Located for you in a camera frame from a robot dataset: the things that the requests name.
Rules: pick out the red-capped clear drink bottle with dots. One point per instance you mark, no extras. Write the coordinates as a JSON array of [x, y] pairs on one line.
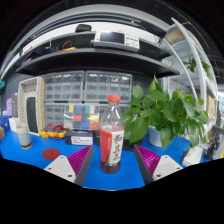
[[111, 146]]

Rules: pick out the grey small-parts drawer cabinet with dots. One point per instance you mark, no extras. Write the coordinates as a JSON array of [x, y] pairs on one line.
[[108, 87], [63, 86]]

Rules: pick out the black box with white label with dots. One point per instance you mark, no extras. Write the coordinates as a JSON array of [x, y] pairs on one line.
[[79, 137]]

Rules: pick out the yellow multimeter with red leads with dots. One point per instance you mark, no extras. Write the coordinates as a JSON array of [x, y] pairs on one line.
[[51, 131]]

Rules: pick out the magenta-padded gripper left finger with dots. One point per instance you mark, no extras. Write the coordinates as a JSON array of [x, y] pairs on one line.
[[61, 166]]

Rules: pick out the beige perforated panel case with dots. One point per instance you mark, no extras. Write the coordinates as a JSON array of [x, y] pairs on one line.
[[31, 103]]

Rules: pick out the black pouch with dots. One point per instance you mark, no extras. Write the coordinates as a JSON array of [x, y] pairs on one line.
[[83, 28]]

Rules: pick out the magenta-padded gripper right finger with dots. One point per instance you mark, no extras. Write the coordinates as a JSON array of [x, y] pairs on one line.
[[163, 166]]

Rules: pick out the white metal shelf unit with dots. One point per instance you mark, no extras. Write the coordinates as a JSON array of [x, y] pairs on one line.
[[196, 63]]

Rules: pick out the black metal stand device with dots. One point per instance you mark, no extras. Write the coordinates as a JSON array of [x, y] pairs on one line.
[[215, 143]]

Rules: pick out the dark grey desk shelf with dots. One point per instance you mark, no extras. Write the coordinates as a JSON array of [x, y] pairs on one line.
[[96, 60]]

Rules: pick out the green leafy potted plant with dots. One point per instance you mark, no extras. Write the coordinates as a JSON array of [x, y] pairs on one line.
[[166, 113]]

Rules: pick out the white benchtop oscilloscope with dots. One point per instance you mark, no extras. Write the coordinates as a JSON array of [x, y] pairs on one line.
[[116, 38]]

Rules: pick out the white power adapter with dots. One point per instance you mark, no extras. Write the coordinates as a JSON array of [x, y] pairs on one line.
[[192, 156]]

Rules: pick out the flat round red coaster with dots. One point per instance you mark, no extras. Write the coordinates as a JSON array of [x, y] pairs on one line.
[[51, 154]]

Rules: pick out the clear organizer box coloured parts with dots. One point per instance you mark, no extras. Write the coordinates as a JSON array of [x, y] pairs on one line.
[[81, 118]]

